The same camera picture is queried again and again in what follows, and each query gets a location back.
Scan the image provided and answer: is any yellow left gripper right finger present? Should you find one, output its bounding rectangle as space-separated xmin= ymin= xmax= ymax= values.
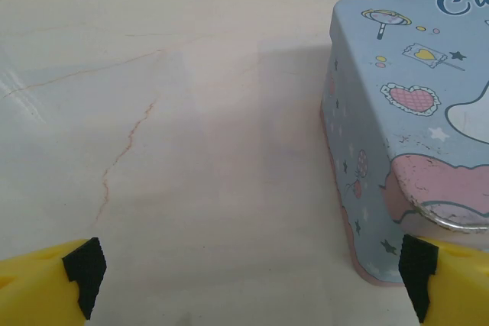
xmin=398 ymin=233 xmax=489 ymax=326

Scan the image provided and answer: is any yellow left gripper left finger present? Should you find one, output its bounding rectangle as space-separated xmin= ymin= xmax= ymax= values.
xmin=0 ymin=237 xmax=108 ymax=326

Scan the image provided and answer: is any light blue flat packet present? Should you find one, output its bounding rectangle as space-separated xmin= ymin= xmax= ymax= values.
xmin=318 ymin=0 xmax=489 ymax=289

